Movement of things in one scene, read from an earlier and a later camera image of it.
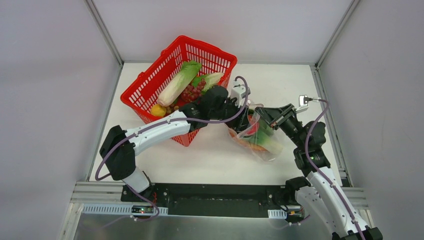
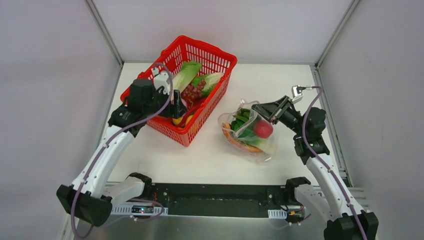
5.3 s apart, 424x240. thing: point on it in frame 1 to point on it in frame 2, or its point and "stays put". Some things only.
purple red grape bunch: (190, 94) stays put
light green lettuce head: (211, 79) stays put
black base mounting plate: (232, 200) stays put
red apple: (255, 125) to (263, 128)
